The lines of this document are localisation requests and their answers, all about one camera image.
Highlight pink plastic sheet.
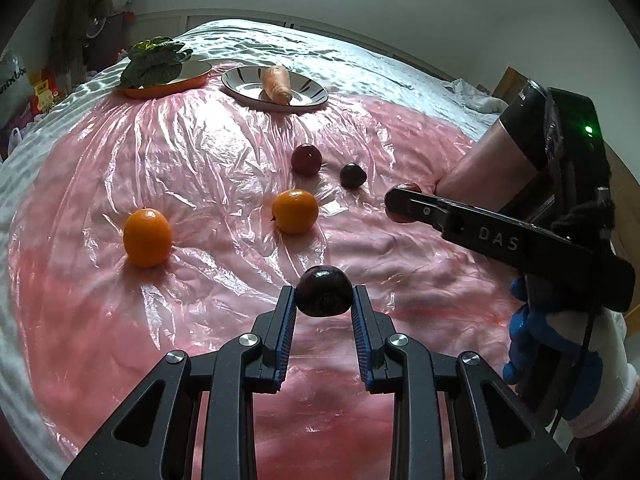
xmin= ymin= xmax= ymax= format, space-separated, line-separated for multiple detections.
xmin=7 ymin=72 xmax=551 ymax=471

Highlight person's right hand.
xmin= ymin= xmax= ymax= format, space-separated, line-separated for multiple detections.
xmin=502 ymin=277 xmax=638 ymax=441

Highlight black cable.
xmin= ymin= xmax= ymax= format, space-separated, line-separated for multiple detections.
xmin=550 ymin=305 xmax=598 ymax=433

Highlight red plum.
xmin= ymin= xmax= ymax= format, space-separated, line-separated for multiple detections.
xmin=291 ymin=143 xmax=322 ymax=177
xmin=392 ymin=182 xmax=423 ymax=226

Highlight white crumpled cloth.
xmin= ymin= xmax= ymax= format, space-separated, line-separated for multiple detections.
xmin=445 ymin=79 xmax=508 ymax=113

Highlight green leafy vegetable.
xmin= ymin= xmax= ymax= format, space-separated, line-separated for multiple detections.
xmin=120 ymin=36 xmax=194 ymax=90

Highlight striped white plate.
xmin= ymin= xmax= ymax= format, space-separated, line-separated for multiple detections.
xmin=221 ymin=66 xmax=329 ymax=109

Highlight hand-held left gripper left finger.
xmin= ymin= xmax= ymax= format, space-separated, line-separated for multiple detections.
xmin=60 ymin=285 xmax=298 ymax=480

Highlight maroon cabinet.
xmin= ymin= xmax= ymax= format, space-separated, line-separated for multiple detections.
xmin=100 ymin=10 xmax=136 ymax=61

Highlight orange plate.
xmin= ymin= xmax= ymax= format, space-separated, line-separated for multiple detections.
xmin=120 ymin=58 xmax=213 ymax=100

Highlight white radiator cover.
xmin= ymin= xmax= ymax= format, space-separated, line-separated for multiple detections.
xmin=132 ymin=8 xmax=301 ymax=36

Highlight yellow boxes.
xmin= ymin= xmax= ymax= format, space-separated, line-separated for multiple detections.
xmin=27 ymin=67 xmax=66 ymax=111

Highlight red plum back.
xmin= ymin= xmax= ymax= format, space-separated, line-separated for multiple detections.
xmin=291 ymin=143 xmax=322 ymax=177

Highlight carrot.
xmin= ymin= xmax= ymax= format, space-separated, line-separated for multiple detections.
xmin=260 ymin=65 xmax=293 ymax=106

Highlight person's right forearm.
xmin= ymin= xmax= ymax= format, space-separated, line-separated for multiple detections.
xmin=570 ymin=400 xmax=640 ymax=480

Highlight grey bag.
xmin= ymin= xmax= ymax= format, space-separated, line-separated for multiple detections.
xmin=0 ymin=50 xmax=28 ymax=106

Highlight dark plum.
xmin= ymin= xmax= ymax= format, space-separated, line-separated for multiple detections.
xmin=339 ymin=162 xmax=367 ymax=189
xmin=295 ymin=265 xmax=352 ymax=317

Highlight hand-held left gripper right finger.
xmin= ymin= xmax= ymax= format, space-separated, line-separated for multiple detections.
xmin=350 ymin=284 xmax=583 ymax=480

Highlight orange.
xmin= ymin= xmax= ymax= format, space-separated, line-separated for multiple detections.
xmin=123 ymin=208 xmax=173 ymax=267
xmin=271 ymin=189 xmax=320 ymax=235

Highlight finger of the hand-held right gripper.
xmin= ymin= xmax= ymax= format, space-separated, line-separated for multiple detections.
xmin=384 ymin=185 xmax=468 ymax=242

